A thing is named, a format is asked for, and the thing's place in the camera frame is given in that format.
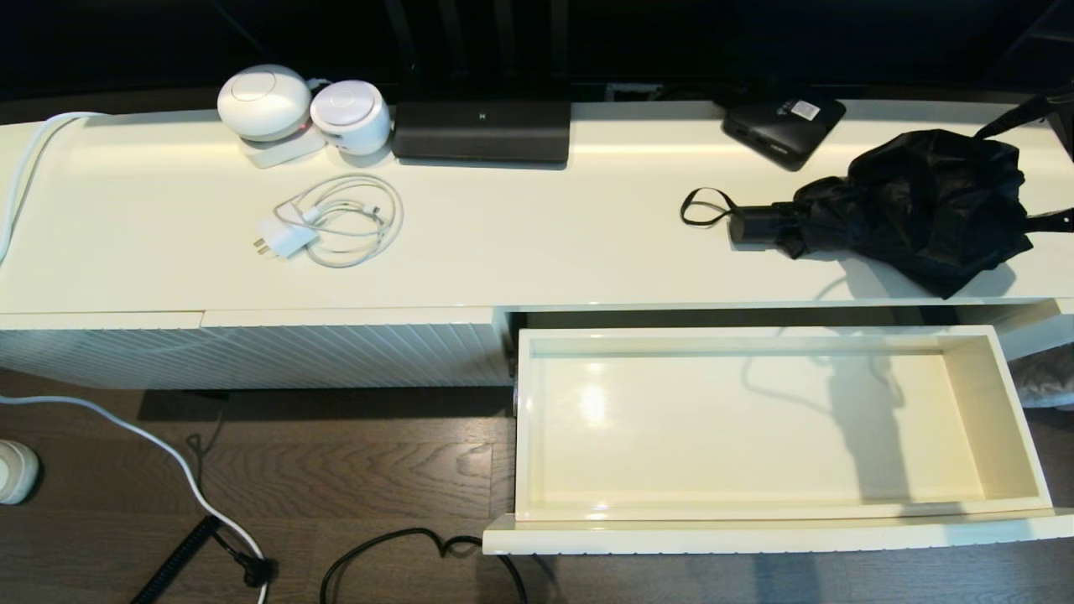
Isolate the black umbrella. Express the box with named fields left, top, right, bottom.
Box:
left=680, top=128, right=1035, bottom=300

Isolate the white fluted drawer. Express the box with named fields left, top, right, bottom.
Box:
left=482, top=325, right=1074, bottom=556

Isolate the white slatted cabinet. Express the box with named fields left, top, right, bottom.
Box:
left=0, top=99, right=1074, bottom=392

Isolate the grey fluffy rug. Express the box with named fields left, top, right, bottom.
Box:
left=1007, top=342, right=1074, bottom=409

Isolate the black set-top box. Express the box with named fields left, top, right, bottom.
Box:
left=720, top=96, right=847, bottom=172

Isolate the black router with antennas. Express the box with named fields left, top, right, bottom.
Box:
left=382, top=0, right=573, bottom=169

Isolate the small white round device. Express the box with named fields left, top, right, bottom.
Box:
left=310, top=80, right=393, bottom=157

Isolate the white flat device base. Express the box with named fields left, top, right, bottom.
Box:
left=239, top=126, right=330, bottom=169

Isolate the white charger adapter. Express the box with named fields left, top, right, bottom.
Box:
left=253, top=214, right=320, bottom=259

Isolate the large white round device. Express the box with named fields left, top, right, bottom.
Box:
left=216, top=65, right=313, bottom=142

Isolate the white round floor object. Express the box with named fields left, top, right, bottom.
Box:
left=0, top=440, right=40, bottom=507

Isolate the white coiled charger cable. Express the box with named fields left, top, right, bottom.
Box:
left=275, top=174, right=405, bottom=268

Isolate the black charging cable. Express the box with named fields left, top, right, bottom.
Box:
left=319, top=527, right=529, bottom=604

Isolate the black plug with thin cable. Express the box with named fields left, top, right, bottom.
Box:
left=210, top=528, right=276, bottom=588

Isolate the black coiled cable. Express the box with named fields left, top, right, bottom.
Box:
left=130, top=516, right=221, bottom=604

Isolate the white power cable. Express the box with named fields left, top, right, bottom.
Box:
left=0, top=111, right=271, bottom=604

